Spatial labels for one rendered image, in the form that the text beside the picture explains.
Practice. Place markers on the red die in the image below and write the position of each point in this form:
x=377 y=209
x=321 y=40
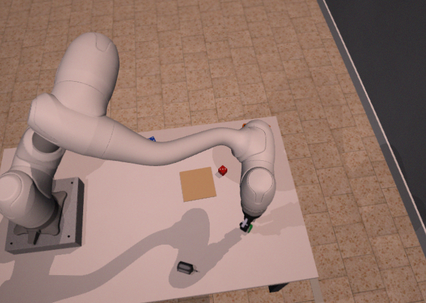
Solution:
x=222 y=170

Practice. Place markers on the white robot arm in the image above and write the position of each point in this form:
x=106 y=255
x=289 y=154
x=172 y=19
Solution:
x=73 y=117

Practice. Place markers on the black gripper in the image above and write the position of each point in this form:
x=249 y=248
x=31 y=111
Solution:
x=247 y=220

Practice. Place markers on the tan flat mat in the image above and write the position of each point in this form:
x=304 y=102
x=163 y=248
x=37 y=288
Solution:
x=197 y=184

